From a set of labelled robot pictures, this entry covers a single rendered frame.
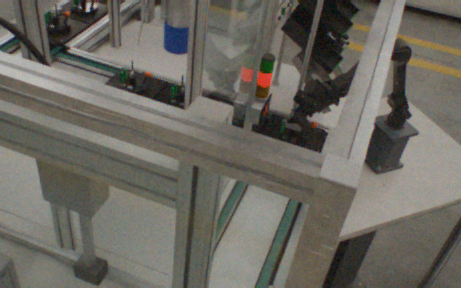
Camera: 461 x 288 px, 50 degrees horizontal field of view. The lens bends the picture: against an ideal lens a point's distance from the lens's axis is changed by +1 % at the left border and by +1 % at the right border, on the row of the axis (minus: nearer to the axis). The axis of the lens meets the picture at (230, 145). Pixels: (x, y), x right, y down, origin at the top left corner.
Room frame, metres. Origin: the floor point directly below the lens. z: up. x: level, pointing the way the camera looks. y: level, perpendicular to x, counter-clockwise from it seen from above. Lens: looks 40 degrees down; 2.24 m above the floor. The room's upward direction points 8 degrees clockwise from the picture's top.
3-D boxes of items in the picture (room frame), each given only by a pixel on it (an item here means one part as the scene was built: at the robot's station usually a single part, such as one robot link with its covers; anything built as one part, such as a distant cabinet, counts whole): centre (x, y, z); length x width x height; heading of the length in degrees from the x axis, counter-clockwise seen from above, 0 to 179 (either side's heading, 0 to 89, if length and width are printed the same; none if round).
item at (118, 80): (1.82, 0.47, 1.01); 0.24 x 0.24 x 0.13; 75
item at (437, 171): (1.73, -0.64, 0.84); 0.90 x 0.70 x 0.03; 120
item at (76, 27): (2.25, 0.96, 1.01); 0.24 x 0.24 x 0.13; 75
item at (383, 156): (1.69, -0.66, 0.96); 0.15 x 0.15 x 0.20; 30
